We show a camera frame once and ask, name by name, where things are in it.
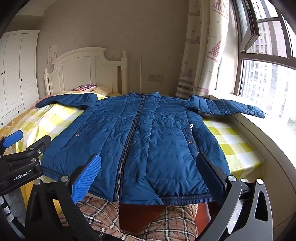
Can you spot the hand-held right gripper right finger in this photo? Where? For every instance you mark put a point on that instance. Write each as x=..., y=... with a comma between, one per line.
x=211, y=178

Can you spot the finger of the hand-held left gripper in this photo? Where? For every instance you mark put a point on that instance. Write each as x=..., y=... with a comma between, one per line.
x=12, y=138
x=37, y=146

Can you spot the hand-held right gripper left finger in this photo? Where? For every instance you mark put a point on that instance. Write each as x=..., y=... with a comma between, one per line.
x=86, y=178

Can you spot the blue quilted jacket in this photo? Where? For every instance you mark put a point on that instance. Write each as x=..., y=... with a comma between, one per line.
x=143, y=139

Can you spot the person's left forearm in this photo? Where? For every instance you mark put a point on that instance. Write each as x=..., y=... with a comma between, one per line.
x=15, y=204

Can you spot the yellow cartoon bedding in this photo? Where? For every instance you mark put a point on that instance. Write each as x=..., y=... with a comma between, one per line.
x=9, y=126

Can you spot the yellow checked bed sheet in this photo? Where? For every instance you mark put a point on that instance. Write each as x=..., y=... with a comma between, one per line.
x=57, y=115

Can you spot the pink cloth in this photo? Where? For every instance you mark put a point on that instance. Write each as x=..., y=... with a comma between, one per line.
x=47, y=96

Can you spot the plaid quilted pants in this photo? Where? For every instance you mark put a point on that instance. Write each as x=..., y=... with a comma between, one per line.
x=166, y=222

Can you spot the white wardrobe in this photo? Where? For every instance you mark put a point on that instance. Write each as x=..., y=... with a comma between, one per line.
x=16, y=74

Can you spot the beige window sill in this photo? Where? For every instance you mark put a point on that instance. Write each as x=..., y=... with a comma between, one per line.
x=272, y=148

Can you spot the colourful patterned pillow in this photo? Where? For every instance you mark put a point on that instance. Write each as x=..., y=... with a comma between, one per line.
x=84, y=87

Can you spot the peach printed pillow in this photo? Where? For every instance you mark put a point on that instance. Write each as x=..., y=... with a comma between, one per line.
x=103, y=90

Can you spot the white wooden bed headboard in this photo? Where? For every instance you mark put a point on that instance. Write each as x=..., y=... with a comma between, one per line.
x=76, y=67

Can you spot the white slim lamp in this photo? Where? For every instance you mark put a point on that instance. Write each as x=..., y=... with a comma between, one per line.
x=140, y=74

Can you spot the sailboat print curtain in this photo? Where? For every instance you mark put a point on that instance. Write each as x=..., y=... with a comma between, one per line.
x=205, y=51

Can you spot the dark framed window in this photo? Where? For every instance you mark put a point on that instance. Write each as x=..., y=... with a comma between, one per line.
x=261, y=58

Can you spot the beige wall socket panel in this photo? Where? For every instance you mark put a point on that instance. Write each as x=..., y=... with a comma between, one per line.
x=155, y=77

